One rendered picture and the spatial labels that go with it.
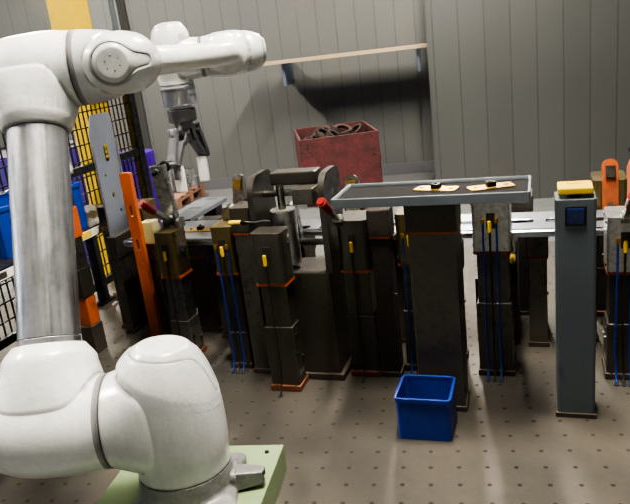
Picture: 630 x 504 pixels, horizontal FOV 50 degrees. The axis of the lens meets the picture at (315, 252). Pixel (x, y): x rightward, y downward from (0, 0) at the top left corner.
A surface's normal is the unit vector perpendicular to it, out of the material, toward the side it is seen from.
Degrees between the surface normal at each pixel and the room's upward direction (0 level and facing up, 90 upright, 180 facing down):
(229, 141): 90
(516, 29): 90
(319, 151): 90
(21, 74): 69
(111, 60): 89
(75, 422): 59
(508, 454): 0
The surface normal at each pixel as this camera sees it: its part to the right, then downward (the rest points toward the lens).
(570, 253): -0.30, 0.31
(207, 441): 0.76, 0.08
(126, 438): -0.02, 0.21
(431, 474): -0.11, -0.95
